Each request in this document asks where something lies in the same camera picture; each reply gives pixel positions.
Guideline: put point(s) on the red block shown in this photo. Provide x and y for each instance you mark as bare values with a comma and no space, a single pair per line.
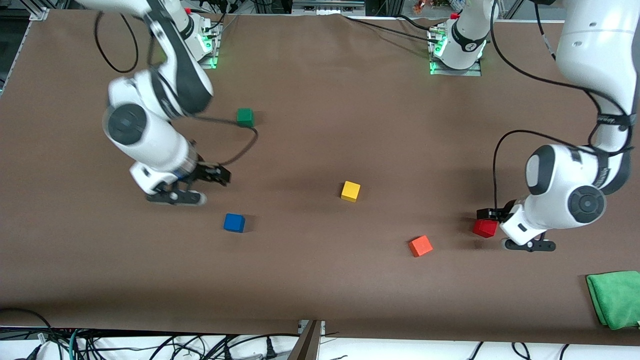
485,229

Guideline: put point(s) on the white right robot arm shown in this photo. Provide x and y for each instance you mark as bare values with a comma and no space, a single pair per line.
145,135

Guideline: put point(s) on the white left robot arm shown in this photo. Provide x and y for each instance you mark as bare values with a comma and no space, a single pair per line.
565,195

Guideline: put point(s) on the blue block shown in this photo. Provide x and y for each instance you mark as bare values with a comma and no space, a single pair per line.
233,222

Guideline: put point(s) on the green block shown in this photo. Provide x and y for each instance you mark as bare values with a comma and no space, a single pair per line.
245,117

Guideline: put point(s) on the orange block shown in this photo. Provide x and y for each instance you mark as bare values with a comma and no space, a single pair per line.
420,246

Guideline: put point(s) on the green cloth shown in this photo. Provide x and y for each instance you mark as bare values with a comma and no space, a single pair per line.
617,297

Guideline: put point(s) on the yellow block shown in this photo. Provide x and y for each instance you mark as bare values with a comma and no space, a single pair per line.
350,191

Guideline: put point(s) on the grey metal box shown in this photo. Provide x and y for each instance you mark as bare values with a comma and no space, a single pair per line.
327,6

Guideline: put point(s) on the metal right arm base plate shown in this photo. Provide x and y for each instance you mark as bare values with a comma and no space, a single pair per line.
212,47

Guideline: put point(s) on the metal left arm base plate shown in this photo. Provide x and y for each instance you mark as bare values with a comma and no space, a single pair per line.
457,71

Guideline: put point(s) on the brown table edge post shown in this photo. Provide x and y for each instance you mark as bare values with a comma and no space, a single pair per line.
307,342

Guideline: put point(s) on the aluminium frame profile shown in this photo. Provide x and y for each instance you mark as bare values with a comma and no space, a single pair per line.
40,10

